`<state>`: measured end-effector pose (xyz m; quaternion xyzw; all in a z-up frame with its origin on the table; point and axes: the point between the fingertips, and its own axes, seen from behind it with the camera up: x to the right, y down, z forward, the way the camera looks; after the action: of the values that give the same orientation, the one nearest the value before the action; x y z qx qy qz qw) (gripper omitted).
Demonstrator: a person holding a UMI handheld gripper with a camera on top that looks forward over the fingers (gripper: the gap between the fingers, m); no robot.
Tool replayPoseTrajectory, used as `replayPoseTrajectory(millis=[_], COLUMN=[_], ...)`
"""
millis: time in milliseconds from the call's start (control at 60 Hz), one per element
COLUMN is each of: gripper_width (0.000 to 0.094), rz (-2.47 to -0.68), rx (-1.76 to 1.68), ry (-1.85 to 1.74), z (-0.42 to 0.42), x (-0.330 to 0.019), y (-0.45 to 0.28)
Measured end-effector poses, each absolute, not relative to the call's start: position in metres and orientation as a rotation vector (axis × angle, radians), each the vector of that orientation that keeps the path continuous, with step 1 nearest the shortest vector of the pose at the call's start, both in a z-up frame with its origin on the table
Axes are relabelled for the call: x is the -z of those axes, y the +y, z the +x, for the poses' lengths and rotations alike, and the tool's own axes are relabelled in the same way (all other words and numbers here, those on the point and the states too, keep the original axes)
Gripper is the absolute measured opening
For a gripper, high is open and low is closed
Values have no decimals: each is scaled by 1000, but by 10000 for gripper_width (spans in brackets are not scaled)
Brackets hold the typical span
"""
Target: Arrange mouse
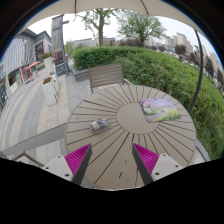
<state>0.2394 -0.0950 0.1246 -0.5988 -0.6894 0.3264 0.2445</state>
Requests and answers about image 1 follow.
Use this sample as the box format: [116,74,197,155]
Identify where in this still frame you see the beige parasol canopy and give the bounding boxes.
[19,0,202,35]

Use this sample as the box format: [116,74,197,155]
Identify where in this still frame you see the distant apartment buildings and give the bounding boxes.
[144,31,224,69]

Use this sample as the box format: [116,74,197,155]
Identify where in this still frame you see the thin-leaved tree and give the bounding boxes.
[77,8,118,47]

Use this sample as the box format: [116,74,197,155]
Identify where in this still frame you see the tall grey sign pillar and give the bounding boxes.
[50,14,71,77]

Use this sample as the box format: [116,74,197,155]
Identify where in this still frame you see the transparent grey computer mouse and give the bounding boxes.
[89,117,111,132]

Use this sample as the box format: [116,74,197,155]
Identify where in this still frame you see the brown slatted outdoor chair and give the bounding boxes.
[87,63,134,94]

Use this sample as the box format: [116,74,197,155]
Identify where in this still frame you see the floral landscape print mouse pad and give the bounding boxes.
[138,97,182,124]

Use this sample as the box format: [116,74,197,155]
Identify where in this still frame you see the grey storefront building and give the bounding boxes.
[0,28,53,112]

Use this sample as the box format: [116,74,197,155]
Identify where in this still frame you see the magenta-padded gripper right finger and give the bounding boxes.
[131,142,184,186]

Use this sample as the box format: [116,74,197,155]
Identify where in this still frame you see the white planter with flowers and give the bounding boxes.
[41,76,61,107]
[40,52,56,76]

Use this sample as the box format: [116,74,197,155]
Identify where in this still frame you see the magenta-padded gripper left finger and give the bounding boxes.
[43,143,93,186]

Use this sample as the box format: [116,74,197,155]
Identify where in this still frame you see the dark curved parasol pole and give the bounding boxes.
[186,29,205,114]

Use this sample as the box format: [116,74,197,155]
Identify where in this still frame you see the green hedge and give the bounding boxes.
[71,45,224,161]

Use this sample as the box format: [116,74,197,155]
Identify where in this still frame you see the round leafy green tree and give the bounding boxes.
[116,11,167,48]

